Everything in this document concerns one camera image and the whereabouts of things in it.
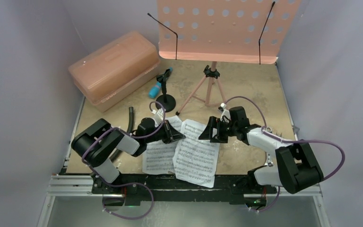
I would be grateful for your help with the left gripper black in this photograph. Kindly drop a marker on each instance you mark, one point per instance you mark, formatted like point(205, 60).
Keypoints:
point(170, 134)

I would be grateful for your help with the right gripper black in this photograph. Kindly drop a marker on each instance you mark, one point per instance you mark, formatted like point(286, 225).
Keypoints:
point(221, 129)

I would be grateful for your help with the sheet music page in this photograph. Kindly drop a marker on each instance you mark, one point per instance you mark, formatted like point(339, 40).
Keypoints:
point(195, 160)
point(158, 158)

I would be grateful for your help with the black microphone desk stand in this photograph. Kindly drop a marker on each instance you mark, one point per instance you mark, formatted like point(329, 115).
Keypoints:
point(166, 100)

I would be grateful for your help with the pink music stand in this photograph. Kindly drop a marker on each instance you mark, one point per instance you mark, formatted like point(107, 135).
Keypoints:
point(242, 31)

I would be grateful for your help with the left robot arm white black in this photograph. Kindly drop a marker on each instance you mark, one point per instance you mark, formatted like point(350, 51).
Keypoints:
point(96, 143)

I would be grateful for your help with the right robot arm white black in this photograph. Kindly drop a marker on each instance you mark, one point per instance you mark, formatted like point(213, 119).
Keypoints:
point(297, 167)

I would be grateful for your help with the blue toy microphone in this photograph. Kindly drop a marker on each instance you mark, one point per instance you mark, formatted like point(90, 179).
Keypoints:
point(153, 93)

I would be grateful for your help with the translucent orange plastic box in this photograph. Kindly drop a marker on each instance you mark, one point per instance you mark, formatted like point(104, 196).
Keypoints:
point(114, 71)

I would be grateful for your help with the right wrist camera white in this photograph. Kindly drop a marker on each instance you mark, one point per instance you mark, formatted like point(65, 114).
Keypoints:
point(225, 114)

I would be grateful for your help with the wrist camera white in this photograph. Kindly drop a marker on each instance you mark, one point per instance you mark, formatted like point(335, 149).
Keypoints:
point(225, 114)
point(158, 115)

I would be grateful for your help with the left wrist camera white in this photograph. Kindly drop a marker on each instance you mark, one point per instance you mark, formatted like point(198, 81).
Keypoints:
point(158, 115)

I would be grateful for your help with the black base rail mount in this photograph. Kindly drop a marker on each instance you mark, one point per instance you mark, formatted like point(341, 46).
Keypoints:
point(234, 189)

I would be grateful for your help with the red handled tool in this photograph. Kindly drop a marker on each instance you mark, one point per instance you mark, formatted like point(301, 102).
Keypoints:
point(269, 161)

